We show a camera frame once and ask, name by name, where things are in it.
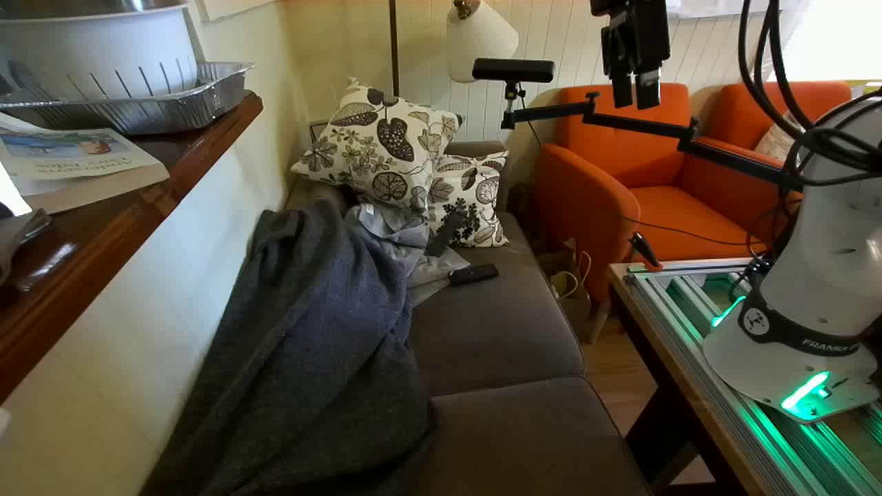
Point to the black remote control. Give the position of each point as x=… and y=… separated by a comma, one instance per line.
x=472, y=273

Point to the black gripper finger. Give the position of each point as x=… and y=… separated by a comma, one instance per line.
x=622, y=89
x=648, y=89

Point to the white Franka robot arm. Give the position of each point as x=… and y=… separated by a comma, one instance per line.
x=816, y=275

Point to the white dish rack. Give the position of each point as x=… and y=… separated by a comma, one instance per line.
x=93, y=45

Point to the brown wooden shelf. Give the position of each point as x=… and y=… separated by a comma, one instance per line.
x=112, y=229

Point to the dark lamp pole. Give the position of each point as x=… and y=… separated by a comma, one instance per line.
x=394, y=36

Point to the orange armchair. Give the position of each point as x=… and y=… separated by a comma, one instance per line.
x=761, y=114
x=643, y=182

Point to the aluminium foil tray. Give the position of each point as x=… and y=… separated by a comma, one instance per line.
x=155, y=105

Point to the small floral print pillow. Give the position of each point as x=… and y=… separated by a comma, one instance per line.
x=470, y=202

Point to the woven bag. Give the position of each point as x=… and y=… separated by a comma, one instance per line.
x=570, y=289

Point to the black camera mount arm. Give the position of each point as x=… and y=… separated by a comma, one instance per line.
x=643, y=124

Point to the grey tufted fabric sofa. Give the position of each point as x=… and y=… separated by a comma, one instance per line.
x=498, y=339

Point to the light blue crumpled cloth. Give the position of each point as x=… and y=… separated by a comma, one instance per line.
x=389, y=229

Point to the white lamp shade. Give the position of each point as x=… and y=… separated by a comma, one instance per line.
x=480, y=41

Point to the black stereo camera bar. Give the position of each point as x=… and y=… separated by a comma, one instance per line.
x=514, y=69

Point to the large floral print pillow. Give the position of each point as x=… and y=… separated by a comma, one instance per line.
x=382, y=147

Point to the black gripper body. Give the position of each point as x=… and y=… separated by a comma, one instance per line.
x=634, y=32

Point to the dark grey knit blanket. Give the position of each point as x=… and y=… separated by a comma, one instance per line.
x=313, y=347

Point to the folded newspaper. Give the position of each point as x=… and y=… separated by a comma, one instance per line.
x=73, y=156

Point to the cream cushion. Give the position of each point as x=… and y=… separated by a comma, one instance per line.
x=775, y=140

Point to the aluminium frame robot table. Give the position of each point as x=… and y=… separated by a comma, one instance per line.
x=699, y=368

